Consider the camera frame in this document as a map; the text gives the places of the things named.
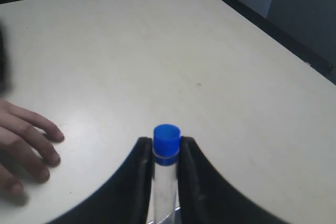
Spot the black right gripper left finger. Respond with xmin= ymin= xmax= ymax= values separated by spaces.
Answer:
xmin=51 ymin=137 xmax=152 ymax=223

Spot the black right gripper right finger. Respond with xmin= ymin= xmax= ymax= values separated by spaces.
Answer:
xmin=177 ymin=136 xmax=282 ymax=223

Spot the bare human hand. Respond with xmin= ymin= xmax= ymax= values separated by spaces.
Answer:
xmin=1 ymin=99 xmax=65 ymax=183

